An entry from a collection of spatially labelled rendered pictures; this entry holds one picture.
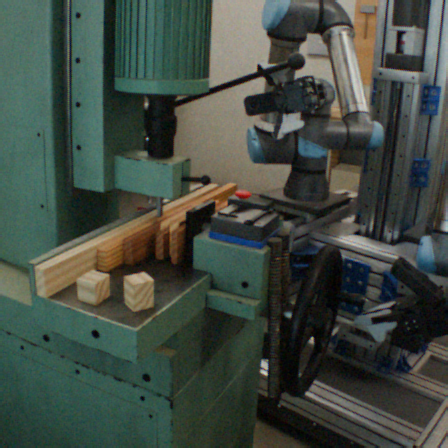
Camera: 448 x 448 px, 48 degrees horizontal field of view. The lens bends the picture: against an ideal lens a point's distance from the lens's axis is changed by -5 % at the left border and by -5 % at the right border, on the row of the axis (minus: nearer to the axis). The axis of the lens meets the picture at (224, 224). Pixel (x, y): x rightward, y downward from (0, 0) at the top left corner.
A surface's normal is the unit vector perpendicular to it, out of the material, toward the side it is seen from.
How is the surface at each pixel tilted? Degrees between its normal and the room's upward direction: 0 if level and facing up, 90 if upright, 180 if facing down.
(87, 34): 90
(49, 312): 90
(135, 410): 90
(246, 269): 90
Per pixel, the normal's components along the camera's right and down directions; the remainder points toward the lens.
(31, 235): -0.44, 0.28
